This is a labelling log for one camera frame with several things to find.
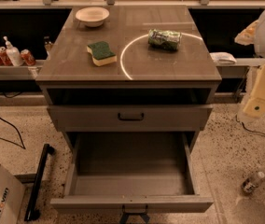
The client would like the clear plastic bottle on floor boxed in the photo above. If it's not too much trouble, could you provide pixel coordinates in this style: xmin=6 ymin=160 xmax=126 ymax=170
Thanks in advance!
xmin=241 ymin=171 xmax=265 ymax=194

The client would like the small dark glass bottle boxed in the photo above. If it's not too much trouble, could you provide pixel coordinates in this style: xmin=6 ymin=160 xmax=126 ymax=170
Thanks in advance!
xmin=44 ymin=36 xmax=53 ymax=55

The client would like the green and yellow sponge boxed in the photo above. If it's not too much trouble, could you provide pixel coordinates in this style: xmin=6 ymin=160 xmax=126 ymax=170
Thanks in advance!
xmin=87 ymin=41 xmax=117 ymax=66

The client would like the open grey lower drawer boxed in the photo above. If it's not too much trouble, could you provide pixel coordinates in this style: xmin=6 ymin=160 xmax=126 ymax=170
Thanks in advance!
xmin=50 ymin=132 xmax=213 ymax=214

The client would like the black cable right floor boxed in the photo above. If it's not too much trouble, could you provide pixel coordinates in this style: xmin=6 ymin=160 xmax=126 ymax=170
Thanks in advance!
xmin=234 ymin=115 xmax=265 ymax=140

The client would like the grey drawer cabinet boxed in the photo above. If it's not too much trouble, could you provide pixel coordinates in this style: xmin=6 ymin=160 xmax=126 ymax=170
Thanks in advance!
xmin=35 ymin=5 xmax=223 ymax=215

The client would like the green crushed can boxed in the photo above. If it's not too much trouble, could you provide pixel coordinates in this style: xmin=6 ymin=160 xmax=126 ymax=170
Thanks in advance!
xmin=148 ymin=29 xmax=182 ymax=50

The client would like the closed grey upper drawer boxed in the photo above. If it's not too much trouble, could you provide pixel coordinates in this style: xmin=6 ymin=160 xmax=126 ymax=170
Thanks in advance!
xmin=48 ymin=105 xmax=212 ymax=132

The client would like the grey side shelf left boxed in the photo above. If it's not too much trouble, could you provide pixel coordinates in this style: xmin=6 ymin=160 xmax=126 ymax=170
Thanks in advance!
xmin=0 ymin=60 xmax=44 ymax=80

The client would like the white ceramic bowl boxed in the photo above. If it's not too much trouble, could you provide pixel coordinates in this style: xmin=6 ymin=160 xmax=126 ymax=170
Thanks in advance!
xmin=76 ymin=7 xmax=109 ymax=27

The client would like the red soda can right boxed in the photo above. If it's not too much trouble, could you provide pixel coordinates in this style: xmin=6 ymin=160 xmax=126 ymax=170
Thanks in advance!
xmin=21 ymin=49 xmax=35 ymax=66

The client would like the folded white cloth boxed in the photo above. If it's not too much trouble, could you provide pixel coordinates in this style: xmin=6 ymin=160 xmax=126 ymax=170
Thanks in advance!
xmin=210 ymin=52 xmax=236 ymax=64

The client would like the black clamp under drawer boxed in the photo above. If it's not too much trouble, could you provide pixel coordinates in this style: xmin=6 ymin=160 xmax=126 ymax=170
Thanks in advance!
xmin=119 ymin=206 xmax=150 ymax=224

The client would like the black metal bar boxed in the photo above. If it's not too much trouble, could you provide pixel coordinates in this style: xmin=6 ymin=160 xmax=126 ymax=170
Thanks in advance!
xmin=24 ymin=144 xmax=55 ymax=221

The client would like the red soda can middle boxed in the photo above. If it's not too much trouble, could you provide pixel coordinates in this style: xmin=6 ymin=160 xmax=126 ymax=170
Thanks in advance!
xmin=0 ymin=47 xmax=12 ymax=66

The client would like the white soap pump bottle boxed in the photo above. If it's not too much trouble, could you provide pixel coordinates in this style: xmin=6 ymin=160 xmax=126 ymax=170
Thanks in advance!
xmin=4 ymin=36 xmax=23 ymax=66

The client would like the white cardboard box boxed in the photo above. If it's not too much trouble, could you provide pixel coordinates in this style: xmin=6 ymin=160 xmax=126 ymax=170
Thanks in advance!
xmin=0 ymin=147 xmax=26 ymax=224

